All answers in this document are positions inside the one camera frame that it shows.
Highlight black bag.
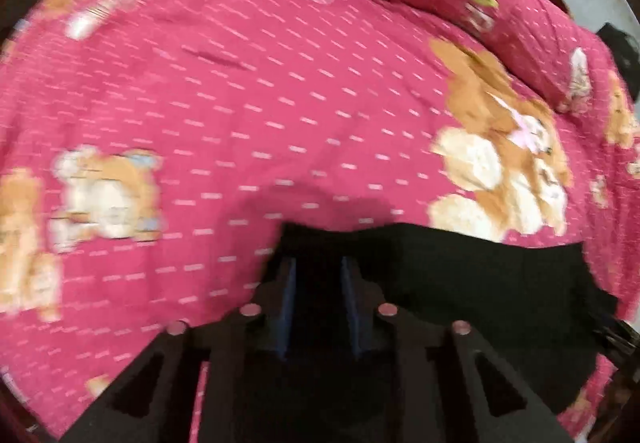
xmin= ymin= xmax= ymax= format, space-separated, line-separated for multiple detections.
xmin=597 ymin=23 xmax=640 ymax=99

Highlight black pants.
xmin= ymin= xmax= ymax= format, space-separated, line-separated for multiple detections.
xmin=272 ymin=220 xmax=621 ymax=419

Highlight pink bear printed blanket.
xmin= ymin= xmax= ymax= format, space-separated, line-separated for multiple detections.
xmin=0 ymin=0 xmax=640 ymax=439

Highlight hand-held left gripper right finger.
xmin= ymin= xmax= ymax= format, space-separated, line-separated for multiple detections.
xmin=340 ymin=255 xmax=576 ymax=443

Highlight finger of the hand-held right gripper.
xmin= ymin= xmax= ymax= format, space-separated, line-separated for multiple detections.
xmin=592 ymin=315 xmax=640 ymax=364

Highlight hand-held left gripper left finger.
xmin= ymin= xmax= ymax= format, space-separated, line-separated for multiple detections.
xmin=60 ymin=255 xmax=299 ymax=443

